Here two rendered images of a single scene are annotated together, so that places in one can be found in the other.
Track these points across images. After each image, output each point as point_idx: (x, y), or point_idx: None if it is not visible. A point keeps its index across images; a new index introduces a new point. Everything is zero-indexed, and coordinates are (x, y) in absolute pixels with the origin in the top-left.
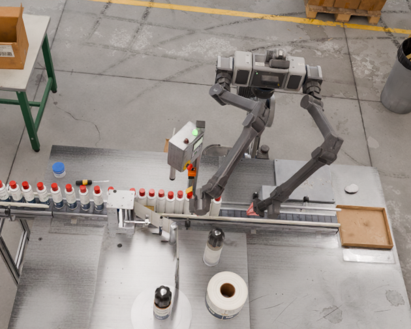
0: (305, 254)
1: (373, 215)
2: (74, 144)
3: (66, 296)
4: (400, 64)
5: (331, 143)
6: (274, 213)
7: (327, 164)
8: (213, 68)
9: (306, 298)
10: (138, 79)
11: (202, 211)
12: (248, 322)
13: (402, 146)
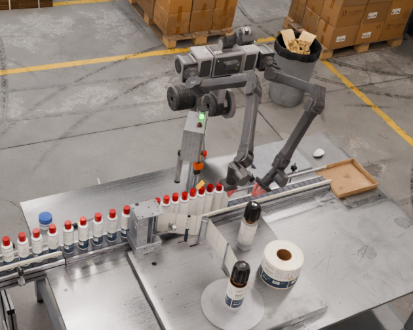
0: (316, 215)
1: (347, 167)
2: None
3: (128, 329)
4: (282, 58)
5: (318, 92)
6: (284, 179)
7: (318, 114)
8: (104, 114)
9: (339, 248)
10: (32, 145)
11: (245, 179)
12: (310, 281)
13: (311, 131)
